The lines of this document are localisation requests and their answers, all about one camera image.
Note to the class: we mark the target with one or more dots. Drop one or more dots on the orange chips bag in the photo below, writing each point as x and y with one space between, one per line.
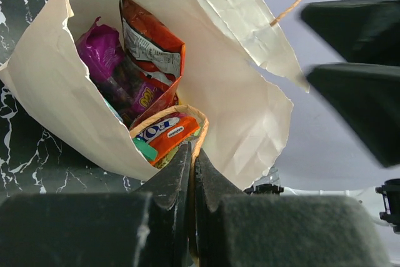
154 50

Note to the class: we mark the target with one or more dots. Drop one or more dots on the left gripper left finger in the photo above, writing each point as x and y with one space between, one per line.
146 227

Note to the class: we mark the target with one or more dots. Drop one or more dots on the green snack bag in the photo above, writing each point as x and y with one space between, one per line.
146 150

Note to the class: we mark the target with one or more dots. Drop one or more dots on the purple snack bag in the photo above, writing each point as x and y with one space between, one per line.
121 84

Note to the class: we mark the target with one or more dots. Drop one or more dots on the orange candy pack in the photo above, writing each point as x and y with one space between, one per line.
167 133

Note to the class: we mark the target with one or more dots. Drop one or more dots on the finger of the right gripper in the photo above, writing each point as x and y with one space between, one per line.
367 98
361 31

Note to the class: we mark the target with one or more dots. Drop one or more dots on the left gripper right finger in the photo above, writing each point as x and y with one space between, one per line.
237 229

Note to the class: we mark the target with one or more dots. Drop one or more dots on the brown paper bag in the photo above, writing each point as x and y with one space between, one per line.
227 41

